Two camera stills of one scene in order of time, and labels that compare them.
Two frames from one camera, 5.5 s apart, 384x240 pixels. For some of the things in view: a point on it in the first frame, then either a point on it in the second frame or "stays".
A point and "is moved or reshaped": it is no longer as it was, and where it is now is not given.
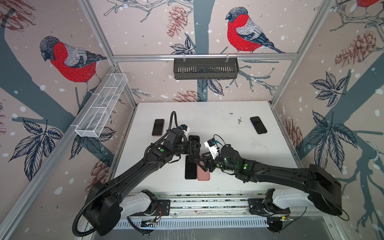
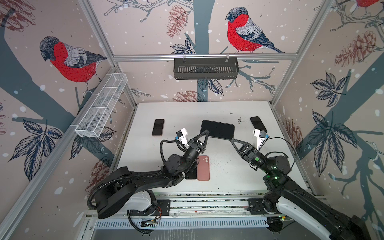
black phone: (158, 127) stays
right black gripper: (207, 160) → (248, 153)
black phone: (190, 169) stays
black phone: (258, 125) stays
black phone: (194, 137) is moved or reshaped
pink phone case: (202, 175) stays
